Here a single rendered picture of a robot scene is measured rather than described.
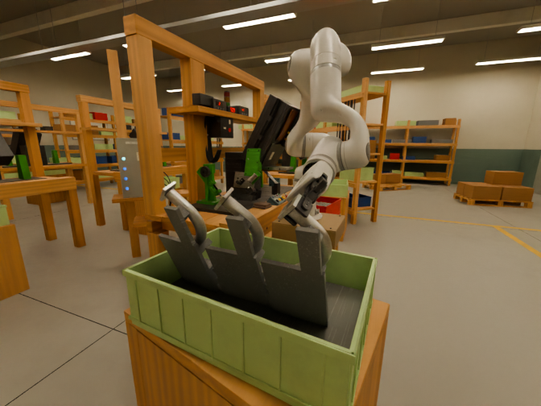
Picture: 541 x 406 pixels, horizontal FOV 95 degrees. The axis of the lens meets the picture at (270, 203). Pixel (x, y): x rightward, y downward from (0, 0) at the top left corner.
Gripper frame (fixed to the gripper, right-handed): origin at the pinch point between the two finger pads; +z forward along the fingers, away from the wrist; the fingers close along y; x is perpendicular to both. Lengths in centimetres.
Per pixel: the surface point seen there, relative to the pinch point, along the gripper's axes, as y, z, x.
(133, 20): -43, -78, -111
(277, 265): -11.6, 5.4, 5.3
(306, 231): 2.2, 5.4, 2.5
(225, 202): -11.3, 1.5, -12.8
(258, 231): -12.3, 0.9, -2.5
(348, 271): -20.1, -16.9, 30.9
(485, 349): -53, -80, 175
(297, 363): -11.5, 19.9, 17.5
